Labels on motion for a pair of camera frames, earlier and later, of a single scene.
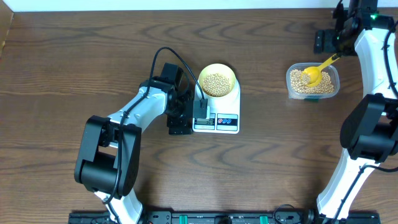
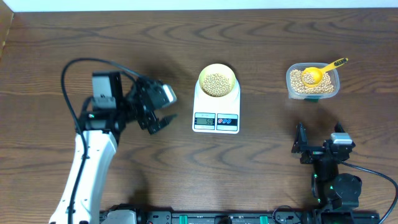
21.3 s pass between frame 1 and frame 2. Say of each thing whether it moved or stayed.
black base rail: stayed
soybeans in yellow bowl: stayed
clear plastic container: stayed
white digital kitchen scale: stayed
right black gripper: moved
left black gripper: moved
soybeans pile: stayed
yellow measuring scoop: moved
